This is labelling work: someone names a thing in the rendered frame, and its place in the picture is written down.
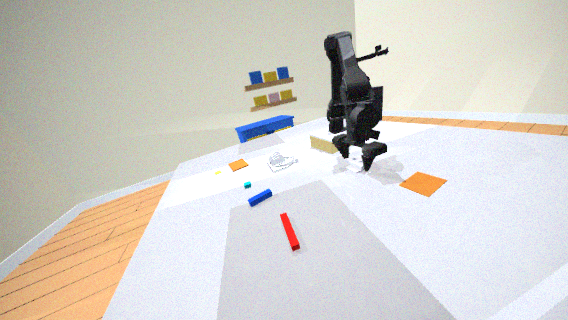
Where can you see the red rectangular bar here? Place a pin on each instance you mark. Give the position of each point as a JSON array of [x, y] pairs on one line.
[[290, 232]]

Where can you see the blue rectangular bar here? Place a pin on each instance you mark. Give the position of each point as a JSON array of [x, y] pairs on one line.
[[260, 197]]

